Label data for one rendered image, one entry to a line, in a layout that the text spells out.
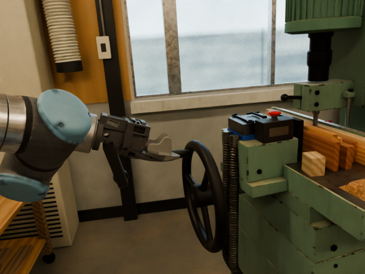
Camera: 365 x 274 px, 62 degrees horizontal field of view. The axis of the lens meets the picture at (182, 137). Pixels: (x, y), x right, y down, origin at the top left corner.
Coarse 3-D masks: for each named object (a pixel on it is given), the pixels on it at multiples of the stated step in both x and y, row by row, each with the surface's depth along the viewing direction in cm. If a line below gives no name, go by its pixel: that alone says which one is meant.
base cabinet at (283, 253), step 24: (240, 216) 102; (240, 240) 104; (264, 240) 88; (288, 240) 76; (240, 264) 107; (264, 264) 89; (288, 264) 77; (312, 264) 67; (336, 264) 69; (360, 264) 71
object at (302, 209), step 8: (280, 192) 76; (288, 192) 72; (280, 200) 76; (288, 200) 73; (296, 200) 70; (296, 208) 70; (304, 208) 67; (312, 208) 65; (304, 216) 68; (312, 216) 66; (320, 216) 67
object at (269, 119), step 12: (228, 120) 80; (240, 120) 76; (264, 120) 71; (276, 120) 70; (288, 120) 70; (240, 132) 74; (252, 132) 73; (264, 132) 69; (276, 132) 70; (288, 132) 71
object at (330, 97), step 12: (300, 84) 81; (312, 84) 78; (324, 84) 78; (336, 84) 79; (348, 84) 80; (312, 96) 78; (324, 96) 79; (336, 96) 80; (300, 108) 82; (312, 108) 79; (324, 108) 80; (336, 108) 81
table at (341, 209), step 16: (224, 128) 107; (288, 176) 71; (304, 176) 66; (320, 176) 65; (336, 176) 65; (352, 176) 64; (256, 192) 70; (272, 192) 71; (304, 192) 66; (320, 192) 61; (336, 192) 58; (320, 208) 62; (336, 208) 58; (352, 208) 54; (336, 224) 58; (352, 224) 54
